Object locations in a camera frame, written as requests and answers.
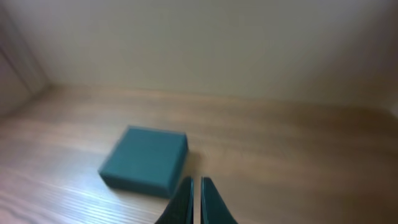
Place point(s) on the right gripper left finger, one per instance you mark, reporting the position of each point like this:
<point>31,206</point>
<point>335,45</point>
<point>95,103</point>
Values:
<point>180,208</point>

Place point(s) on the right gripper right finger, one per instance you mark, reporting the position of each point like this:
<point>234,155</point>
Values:
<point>213,208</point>

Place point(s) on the dark green box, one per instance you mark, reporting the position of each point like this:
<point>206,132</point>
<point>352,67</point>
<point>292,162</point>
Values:
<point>146,161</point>

